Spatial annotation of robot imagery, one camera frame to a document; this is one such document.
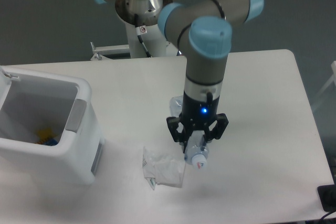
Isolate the white metal base bracket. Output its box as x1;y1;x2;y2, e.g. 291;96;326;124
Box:
90;42;182;61

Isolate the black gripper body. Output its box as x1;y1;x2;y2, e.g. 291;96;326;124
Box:
180;92;219;132

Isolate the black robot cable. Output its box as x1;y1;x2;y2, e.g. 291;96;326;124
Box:
133;13;153;58

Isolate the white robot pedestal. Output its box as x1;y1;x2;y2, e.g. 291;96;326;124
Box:
114;0;174;59

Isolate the white frame at right edge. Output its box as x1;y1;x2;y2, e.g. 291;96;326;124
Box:
311;61;335;112

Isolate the white trash can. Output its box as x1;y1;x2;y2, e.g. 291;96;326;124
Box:
1;66;104;185

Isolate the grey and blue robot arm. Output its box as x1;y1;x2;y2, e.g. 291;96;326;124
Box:
95;0;264;147

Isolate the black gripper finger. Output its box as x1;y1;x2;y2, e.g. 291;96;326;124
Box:
166;116;194;153
202;113;229;150

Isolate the black device at table corner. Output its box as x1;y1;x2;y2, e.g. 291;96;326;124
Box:
317;184;335;212

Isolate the white plastic wrapper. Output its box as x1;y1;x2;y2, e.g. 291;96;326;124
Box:
142;147;186;190

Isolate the crushed clear plastic bottle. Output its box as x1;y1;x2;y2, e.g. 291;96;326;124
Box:
170;95;209;170

